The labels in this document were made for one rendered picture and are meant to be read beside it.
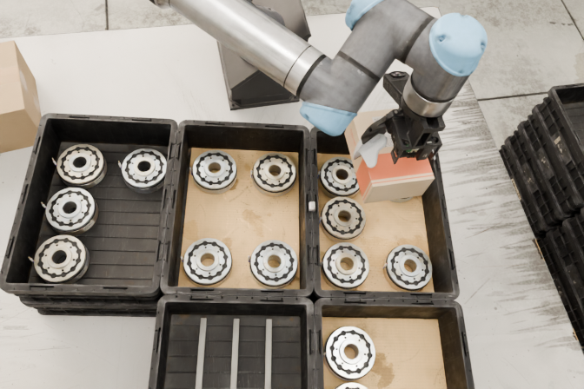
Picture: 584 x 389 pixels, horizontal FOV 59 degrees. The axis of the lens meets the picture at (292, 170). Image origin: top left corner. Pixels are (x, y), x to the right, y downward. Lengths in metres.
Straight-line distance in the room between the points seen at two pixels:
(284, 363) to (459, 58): 0.70
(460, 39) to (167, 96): 0.99
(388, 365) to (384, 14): 0.72
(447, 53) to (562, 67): 2.31
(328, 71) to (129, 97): 0.89
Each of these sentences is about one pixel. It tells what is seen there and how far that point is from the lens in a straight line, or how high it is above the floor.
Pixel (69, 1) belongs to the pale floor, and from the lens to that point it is 2.86.
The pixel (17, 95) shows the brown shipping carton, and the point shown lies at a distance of 1.43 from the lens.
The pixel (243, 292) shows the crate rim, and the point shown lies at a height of 0.93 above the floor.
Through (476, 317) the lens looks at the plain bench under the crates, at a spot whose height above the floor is 0.70.
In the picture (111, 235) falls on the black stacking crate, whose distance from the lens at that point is 1.22.
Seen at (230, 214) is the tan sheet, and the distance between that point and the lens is 1.21.
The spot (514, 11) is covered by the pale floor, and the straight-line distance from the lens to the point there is 3.14.
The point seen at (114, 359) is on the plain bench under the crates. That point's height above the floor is 0.70.
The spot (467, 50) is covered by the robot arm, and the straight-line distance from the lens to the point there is 0.72.
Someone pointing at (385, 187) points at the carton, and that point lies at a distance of 0.96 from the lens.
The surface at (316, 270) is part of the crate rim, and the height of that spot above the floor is 0.93.
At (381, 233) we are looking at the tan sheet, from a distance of 1.24.
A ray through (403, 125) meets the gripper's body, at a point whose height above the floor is 1.24.
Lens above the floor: 1.94
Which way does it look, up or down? 62 degrees down
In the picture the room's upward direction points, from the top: 12 degrees clockwise
